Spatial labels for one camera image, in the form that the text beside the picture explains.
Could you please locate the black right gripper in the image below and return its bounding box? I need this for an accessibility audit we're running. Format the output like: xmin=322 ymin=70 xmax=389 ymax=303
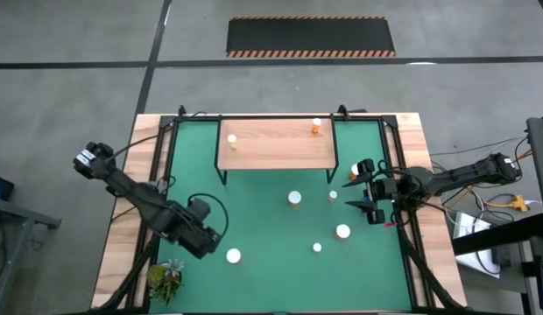
xmin=342 ymin=157 xmax=403 ymax=226

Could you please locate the small potted succulent plant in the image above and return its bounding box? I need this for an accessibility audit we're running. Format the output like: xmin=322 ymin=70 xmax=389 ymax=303
xmin=145 ymin=257 xmax=186 ymax=306

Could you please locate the green table mat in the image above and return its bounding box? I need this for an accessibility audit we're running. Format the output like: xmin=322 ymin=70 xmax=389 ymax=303
xmin=148 ymin=118 xmax=413 ymax=314

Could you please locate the white paper sheet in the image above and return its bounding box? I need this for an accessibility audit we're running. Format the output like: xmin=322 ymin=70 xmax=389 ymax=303
xmin=446 ymin=211 xmax=503 ymax=279

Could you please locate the black side table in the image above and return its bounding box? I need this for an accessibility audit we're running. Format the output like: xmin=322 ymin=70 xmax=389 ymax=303
xmin=451 ymin=213 xmax=543 ymax=315

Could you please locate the yellow power splitter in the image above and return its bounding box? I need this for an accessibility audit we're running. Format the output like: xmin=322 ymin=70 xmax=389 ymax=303
xmin=483 ymin=194 xmax=542 ymax=214

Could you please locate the black hazard-striped floor mat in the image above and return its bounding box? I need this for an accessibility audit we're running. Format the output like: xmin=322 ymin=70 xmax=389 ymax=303
xmin=225 ymin=16 xmax=397 ymax=59

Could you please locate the dark grey monitor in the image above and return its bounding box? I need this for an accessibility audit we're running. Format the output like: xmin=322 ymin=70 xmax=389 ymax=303
xmin=525 ymin=115 xmax=543 ymax=228

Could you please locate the grey metal cart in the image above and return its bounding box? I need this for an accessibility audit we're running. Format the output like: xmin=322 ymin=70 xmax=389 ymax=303
xmin=0 ymin=195 xmax=62 ymax=315

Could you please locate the black device with blue light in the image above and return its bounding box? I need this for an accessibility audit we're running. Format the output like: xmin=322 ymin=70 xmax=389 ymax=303
xmin=0 ymin=173 xmax=16 ymax=201

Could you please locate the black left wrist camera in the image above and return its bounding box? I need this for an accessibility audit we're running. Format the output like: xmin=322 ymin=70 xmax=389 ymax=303
xmin=188 ymin=197 xmax=212 ymax=223

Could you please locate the thin black cable loop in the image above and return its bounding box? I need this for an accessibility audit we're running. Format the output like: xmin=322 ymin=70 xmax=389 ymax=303
xmin=186 ymin=192 xmax=229 ymax=240

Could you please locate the wooden shelf with black frame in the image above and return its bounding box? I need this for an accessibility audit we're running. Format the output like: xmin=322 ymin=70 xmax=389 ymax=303
xmin=213 ymin=114 xmax=341 ymax=186

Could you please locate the black metal table frame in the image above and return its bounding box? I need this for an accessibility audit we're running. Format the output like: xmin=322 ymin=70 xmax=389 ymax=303
xmin=89 ymin=103 xmax=469 ymax=315

